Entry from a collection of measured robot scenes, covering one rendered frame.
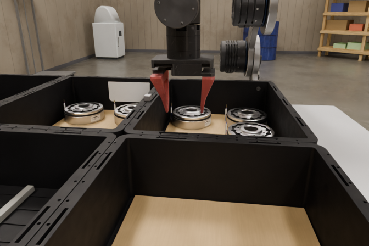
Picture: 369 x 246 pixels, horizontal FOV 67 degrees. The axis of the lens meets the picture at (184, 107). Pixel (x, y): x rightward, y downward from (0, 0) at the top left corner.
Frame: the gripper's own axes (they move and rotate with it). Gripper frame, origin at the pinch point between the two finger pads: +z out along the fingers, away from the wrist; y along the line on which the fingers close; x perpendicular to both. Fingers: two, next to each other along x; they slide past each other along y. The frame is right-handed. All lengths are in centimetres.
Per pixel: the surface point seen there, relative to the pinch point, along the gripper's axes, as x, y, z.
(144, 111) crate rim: 1.5, -8.0, 1.4
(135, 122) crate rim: -4.5, -8.0, 1.3
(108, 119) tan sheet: 20.9, -23.5, 11.3
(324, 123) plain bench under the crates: 59, 48, 26
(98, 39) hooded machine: 649, -295, 45
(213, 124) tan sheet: 20.5, 5.3, 11.6
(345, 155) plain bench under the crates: 32, 45, 25
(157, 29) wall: 814, -176, 31
